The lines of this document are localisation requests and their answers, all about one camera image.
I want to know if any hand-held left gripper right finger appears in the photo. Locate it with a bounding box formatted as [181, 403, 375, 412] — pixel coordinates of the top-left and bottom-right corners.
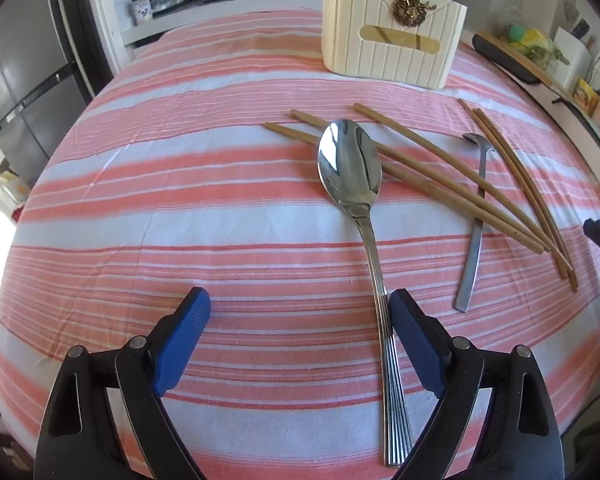
[389, 288, 566, 480]

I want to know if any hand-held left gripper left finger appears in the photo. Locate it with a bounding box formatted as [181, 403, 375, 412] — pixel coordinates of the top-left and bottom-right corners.
[34, 286, 212, 480]

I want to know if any slim flat-handle steel spoon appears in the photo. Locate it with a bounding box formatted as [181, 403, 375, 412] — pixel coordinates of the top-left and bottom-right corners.
[454, 133, 493, 313]

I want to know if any wooden chopstick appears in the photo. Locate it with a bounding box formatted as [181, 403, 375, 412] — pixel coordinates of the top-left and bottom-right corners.
[288, 109, 546, 253]
[353, 103, 552, 251]
[472, 107, 579, 292]
[457, 98, 572, 281]
[263, 121, 448, 200]

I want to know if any large ribbed-handle steel spoon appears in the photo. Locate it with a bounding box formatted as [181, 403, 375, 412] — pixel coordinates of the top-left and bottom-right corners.
[317, 118, 415, 467]

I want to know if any cream ribbed utensil holder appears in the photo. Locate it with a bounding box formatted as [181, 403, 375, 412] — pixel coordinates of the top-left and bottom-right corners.
[321, 0, 468, 91]

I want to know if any pink striped tablecloth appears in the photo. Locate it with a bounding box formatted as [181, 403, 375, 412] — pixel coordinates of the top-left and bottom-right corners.
[0, 9, 600, 480]

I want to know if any yellow snack packet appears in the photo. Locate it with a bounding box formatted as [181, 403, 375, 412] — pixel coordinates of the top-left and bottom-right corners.
[574, 78, 600, 112]

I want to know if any wooden cutting board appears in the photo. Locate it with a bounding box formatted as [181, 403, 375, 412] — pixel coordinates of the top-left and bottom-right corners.
[480, 33, 581, 104]

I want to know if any white knife block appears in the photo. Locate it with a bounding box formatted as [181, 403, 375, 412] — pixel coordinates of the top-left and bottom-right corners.
[550, 7, 600, 92]

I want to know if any black oblong tray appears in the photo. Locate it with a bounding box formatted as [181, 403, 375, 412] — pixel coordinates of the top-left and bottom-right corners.
[472, 34, 543, 86]

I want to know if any yellow green plastic bag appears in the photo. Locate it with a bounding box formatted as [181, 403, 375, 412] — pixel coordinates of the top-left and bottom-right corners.
[497, 7, 572, 68]

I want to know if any grey refrigerator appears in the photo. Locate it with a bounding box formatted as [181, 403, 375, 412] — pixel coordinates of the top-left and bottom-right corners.
[0, 0, 96, 186]

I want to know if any labelled glass jar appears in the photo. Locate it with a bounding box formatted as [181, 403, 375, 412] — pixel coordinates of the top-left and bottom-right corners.
[130, 0, 154, 26]

